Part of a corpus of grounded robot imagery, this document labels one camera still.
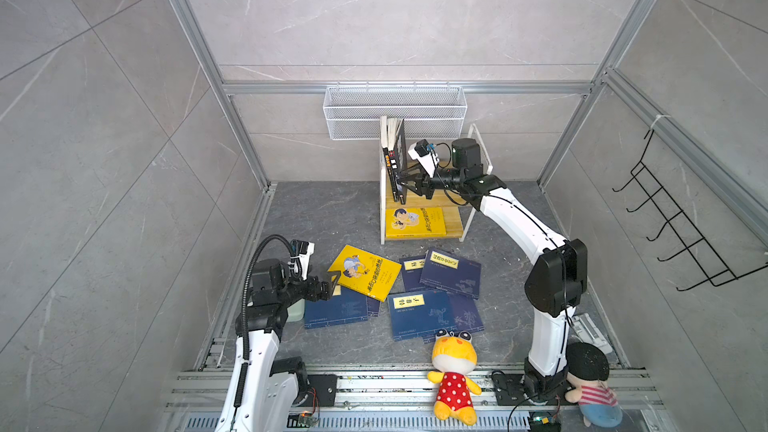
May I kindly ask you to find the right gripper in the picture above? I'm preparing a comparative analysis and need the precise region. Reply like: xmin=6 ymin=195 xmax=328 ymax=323
xmin=397 ymin=163 xmax=466 ymax=201

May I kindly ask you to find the black wolf cover book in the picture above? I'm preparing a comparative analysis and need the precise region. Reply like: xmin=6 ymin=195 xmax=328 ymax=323
xmin=390 ymin=119 xmax=407 ymax=205

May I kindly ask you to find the yellow cartoon book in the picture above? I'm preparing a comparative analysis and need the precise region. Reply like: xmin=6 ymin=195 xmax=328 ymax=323
xmin=329 ymin=245 xmax=402 ymax=302
xmin=385 ymin=207 xmax=447 ymax=240

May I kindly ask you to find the blue book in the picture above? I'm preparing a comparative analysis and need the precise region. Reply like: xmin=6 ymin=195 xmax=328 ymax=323
xmin=419 ymin=249 xmax=482 ymax=300
xmin=401 ymin=257 xmax=426 ymax=292
xmin=387 ymin=290 xmax=456 ymax=341

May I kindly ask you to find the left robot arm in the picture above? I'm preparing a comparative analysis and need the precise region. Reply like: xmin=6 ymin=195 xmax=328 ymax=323
xmin=216 ymin=259 xmax=340 ymax=431

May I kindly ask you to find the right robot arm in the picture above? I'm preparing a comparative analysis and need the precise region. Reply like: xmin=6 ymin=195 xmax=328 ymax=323
xmin=396 ymin=138 xmax=587 ymax=403

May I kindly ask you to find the blue book Lunyu label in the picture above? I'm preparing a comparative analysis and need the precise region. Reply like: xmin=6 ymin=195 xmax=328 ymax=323
xmin=304 ymin=286 xmax=381 ymax=329

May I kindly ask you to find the white wooden two-tier shelf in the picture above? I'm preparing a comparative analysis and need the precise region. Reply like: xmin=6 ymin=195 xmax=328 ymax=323
xmin=380 ymin=118 xmax=493 ymax=242

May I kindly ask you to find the yellow cartoon book in shelf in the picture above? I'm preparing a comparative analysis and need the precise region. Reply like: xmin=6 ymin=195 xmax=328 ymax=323
xmin=385 ymin=207 xmax=447 ymax=240

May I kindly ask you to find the pale green case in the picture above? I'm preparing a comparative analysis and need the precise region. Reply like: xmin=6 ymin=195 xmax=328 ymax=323
xmin=287 ymin=299 xmax=306 ymax=323

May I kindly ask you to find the yellow plush toy red dress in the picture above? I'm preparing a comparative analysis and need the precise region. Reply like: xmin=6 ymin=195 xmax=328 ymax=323
xmin=427 ymin=329 xmax=482 ymax=426

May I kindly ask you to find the striped plush doll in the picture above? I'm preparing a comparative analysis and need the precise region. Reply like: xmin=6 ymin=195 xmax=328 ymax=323
xmin=565 ymin=342 xmax=623 ymax=428

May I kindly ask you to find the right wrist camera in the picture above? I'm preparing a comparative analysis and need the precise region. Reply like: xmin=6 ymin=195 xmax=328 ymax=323
xmin=408 ymin=139 xmax=440 ymax=178

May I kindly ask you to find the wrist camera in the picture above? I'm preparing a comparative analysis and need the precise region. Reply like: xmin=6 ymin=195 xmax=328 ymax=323
xmin=408 ymin=139 xmax=440 ymax=178
xmin=289 ymin=240 xmax=315 ymax=280

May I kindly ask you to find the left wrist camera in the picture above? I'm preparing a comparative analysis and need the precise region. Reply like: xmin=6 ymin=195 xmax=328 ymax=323
xmin=289 ymin=240 xmax=315 ymax=280

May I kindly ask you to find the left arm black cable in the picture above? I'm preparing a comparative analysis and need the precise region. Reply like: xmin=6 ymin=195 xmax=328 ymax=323
xmin=239 ymin=234 xmax=295 ymax=373

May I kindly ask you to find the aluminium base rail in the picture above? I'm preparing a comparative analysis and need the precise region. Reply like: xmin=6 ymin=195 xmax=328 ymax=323
xmin=157 ymin=364 xmax=676 ymax=431

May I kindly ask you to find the black wire hook rack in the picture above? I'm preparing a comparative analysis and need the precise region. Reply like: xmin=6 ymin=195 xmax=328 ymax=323
xmin=611 ymin=130 xmax=767 ymax=292

